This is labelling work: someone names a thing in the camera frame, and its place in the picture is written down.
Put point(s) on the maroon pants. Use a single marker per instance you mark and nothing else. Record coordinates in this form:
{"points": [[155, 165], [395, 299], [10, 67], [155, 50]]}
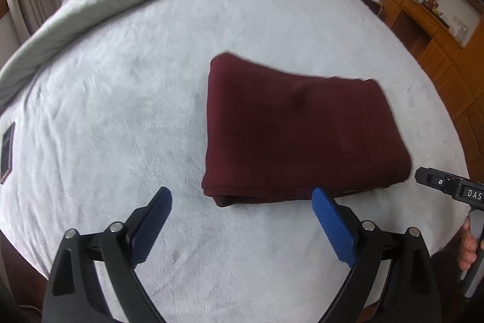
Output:
{"points": [[302, 133]]}

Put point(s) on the person's right hand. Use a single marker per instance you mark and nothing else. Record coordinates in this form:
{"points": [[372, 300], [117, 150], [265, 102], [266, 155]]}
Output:
{"points": [[469, 247]]}

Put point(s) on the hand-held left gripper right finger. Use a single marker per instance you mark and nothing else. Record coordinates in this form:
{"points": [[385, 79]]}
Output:
{"points": [[334, 224]]}

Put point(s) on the wooden desk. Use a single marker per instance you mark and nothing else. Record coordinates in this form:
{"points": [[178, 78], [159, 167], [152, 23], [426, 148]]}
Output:
{"points": [[435, 35]]}

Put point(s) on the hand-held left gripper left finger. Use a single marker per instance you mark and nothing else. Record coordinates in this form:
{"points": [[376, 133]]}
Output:
{"points": [[151, 224]]}

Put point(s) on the black smartphone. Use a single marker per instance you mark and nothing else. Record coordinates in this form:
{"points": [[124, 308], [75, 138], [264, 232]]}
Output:
{"points": [[6, 152]]}

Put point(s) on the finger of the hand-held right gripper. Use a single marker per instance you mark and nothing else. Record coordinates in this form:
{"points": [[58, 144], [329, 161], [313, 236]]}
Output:
{"points": [[435, 180]]}

